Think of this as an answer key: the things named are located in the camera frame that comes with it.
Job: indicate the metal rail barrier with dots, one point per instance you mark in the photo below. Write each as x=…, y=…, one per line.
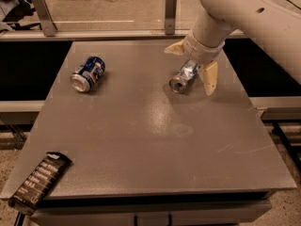
x=37, y=35

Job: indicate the blue pepsi can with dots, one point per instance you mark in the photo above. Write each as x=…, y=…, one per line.
x=88, y=74

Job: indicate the silver redbull can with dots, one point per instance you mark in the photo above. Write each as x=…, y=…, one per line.
x=180, y=82

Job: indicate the middle metal bracket post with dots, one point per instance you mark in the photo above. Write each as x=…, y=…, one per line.
x=170, y=16

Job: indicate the grey table cabinet base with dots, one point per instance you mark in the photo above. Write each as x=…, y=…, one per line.
x=170, y=210

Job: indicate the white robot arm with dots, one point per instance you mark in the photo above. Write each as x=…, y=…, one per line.
x=275, y=29

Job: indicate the metal bracket post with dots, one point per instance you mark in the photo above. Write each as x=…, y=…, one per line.
x=170, y=16
x=47, y=24

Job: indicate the black rxbar chocolate bar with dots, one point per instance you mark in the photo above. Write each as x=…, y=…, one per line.
x=39, y=183

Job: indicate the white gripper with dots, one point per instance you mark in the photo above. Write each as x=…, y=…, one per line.
x=202, y=53

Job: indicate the left metal bracket post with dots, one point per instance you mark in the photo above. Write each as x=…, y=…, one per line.
x=47, y=24

